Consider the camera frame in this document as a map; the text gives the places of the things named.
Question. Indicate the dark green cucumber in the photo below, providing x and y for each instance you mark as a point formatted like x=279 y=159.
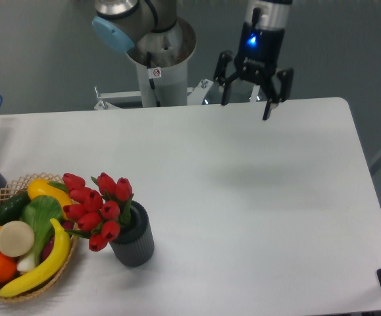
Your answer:
x=11 y=209

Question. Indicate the green bok choy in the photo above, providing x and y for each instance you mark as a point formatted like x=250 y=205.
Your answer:
x=37 y=214

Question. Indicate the red tulip bouquet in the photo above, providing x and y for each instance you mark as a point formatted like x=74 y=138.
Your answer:
x=100 y=215

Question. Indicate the woven wicker basket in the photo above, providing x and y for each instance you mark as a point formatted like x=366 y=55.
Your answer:
x=15 y=188

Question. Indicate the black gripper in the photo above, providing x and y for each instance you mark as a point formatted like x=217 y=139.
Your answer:
x=256 y=62

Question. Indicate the yellow squash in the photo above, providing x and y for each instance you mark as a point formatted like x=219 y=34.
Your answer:
x=44 y=187

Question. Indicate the beige round disc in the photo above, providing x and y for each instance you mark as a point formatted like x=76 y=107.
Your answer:
x=16 y=238

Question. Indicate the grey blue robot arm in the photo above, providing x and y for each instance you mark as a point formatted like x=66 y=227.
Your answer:
x=160 y=43

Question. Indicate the purple red vegetable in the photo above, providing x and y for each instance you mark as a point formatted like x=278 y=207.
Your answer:
x=49 y=246

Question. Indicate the yellow banana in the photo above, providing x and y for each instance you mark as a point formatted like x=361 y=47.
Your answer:
x=46 y=269

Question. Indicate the dark grey ribbed vase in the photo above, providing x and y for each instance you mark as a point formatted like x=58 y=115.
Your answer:
x=135 y=246

